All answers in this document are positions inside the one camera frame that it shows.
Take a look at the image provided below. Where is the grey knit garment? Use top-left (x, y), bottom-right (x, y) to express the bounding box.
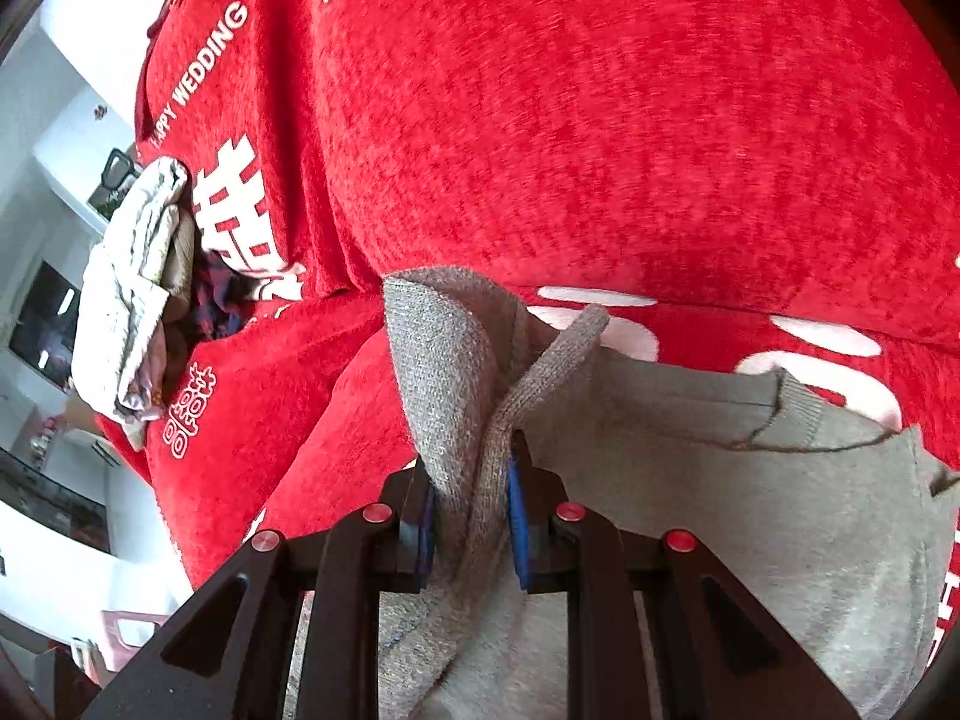
top-left (283, 265), bottom-right (960, 720)

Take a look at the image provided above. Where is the beige crumpled clothes pile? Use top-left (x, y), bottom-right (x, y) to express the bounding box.
top-left (71, 156), bottom-right (195, 450)

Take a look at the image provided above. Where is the red sofa cover with characters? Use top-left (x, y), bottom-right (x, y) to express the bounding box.
top-left (92, 0), bottom-right (960, 668)

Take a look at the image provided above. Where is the dark plaid garment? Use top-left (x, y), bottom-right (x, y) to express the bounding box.
top-left (181, 250), bottom-right (249, 344)

